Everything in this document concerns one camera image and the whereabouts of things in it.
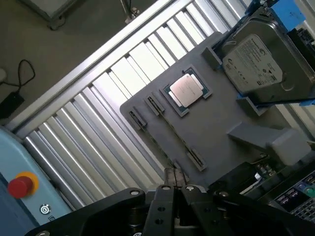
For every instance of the silver hard disk drive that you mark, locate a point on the silver hard disk drive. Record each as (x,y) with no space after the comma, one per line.
(253,64)

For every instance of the grey metal stand foot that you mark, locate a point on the grey metal stand foot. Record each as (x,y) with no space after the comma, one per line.
(131,14)

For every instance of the light blue teach pendant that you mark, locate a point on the light blue teach pendant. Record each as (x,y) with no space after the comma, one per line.
(14,157)

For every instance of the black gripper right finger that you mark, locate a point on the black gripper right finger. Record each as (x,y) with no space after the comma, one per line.
(197,206)

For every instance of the black slotted component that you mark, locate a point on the black slotted component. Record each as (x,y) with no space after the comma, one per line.
(302,41)

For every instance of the silver CPU chip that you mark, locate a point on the silver CPU chip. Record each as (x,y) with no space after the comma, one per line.
(187,89)

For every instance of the grey parts rack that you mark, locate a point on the grey parts rack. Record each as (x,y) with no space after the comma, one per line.
(209,123)

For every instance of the black power adapter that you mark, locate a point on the black power adapter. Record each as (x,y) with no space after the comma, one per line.
(9,103)

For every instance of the red emergency stop button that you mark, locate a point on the red emergency stop button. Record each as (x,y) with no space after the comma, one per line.
(19,187)

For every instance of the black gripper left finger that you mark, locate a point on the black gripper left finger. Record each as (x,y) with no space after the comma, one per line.
(157,211)

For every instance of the grey metal stand frame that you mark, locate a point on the grey metal stand frame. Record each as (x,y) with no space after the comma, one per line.
(53,14)

